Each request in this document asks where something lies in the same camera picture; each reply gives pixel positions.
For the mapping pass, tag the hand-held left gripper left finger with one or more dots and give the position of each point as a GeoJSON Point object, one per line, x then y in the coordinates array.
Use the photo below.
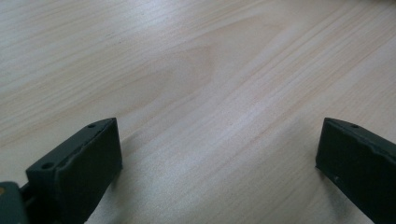
{"type": "Point", "coordinates": [81, 174]}

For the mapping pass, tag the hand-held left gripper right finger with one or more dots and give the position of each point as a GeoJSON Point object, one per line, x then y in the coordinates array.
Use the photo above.
{"type": "Point", "coordinates": [358, 168]}

